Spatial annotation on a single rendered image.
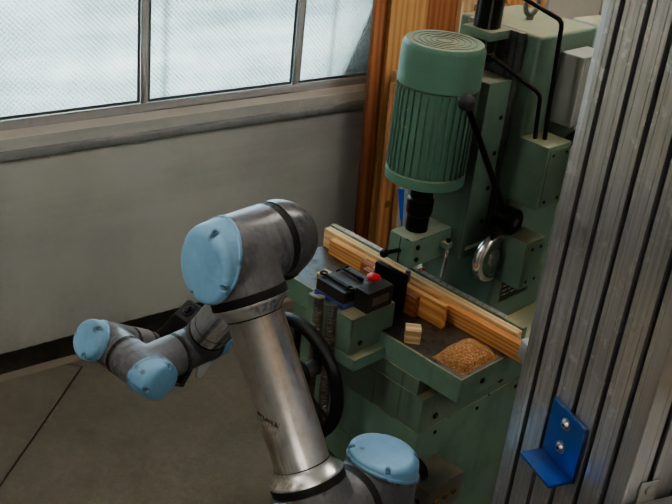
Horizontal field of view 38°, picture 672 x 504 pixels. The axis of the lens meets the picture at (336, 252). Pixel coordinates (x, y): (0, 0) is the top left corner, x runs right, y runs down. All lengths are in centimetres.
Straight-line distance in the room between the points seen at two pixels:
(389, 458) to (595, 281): 48
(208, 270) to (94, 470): 181
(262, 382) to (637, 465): 53
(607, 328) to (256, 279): 49
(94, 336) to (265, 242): 47
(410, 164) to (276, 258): 71
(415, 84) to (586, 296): 87
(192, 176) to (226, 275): 216
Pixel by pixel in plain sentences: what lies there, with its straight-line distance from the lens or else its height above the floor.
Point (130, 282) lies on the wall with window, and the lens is 358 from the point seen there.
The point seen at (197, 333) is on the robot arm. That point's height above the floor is 108.
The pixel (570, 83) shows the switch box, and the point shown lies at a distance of 223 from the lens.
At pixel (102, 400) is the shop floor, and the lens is 342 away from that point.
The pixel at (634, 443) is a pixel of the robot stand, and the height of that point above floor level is 132.
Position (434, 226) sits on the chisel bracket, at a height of 107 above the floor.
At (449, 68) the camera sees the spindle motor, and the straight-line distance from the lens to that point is 200.
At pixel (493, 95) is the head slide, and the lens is 215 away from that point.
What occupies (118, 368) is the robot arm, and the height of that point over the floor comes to 103.
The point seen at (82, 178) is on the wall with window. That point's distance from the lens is 332.
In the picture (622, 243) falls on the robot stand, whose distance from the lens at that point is 120.
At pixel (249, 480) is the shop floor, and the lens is 310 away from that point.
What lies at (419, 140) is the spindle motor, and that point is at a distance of 206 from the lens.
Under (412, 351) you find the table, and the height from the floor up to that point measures 90.
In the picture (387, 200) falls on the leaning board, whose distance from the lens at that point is 372.
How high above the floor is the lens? 201
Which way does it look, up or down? 27 degrees down
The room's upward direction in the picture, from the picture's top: 6 degrees clockwise
